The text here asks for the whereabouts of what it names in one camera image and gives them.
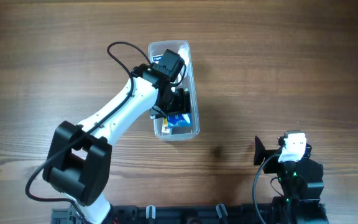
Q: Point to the clear plastic container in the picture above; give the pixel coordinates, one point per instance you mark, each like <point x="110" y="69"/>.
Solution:
<point x="186" y="133"/>

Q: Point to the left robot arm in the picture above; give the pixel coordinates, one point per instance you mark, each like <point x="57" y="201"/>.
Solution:
<point x="79" y="157"/>

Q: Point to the small white sanitizer bottle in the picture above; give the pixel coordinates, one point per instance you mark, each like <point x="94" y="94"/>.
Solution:
<point x="184" y="53"/>

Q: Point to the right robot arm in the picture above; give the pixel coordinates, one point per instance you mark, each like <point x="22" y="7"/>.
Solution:
<point x="300" y="178"/>

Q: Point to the blue yellow VapoDrops box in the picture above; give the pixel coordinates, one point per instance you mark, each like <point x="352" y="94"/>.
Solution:
<point x="179" y="120"/>

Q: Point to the white Hansaplast plaster box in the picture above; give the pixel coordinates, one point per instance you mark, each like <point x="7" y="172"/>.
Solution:
<point x="156" y="58"/>

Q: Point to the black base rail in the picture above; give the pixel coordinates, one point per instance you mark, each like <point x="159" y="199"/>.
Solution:
<point x="214" y="214"/>

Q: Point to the white Panadol box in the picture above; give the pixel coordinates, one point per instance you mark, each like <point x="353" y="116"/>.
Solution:
<point x="166" y="129"/>

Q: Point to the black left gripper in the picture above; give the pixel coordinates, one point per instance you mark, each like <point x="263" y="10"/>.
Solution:
<point x="181" y="101"/>

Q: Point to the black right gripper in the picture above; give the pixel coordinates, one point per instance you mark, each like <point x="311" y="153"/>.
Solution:
<point x="269" y="154"/>

